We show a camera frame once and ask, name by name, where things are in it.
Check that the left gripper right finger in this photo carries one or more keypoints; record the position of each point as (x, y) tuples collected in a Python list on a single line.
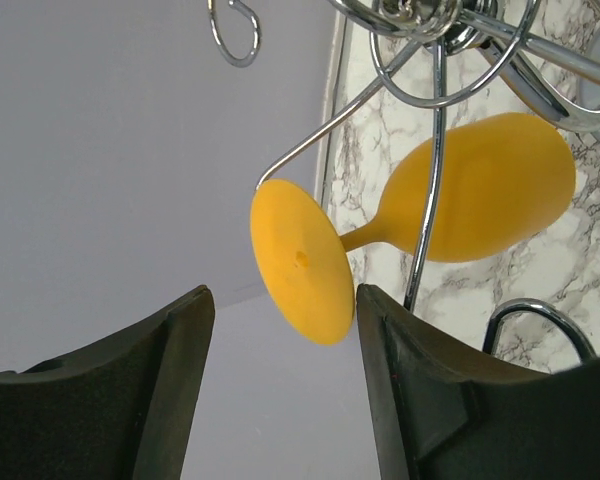
[(443, 410)]

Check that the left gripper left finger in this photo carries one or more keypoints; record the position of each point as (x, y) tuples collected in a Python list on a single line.
[(119, 408)]

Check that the orange plastic wine glass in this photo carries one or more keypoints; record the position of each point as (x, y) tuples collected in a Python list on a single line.
[(504, 179)]

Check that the chrome wine glass rack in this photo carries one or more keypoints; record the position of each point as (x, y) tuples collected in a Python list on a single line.
[(396, 33)]

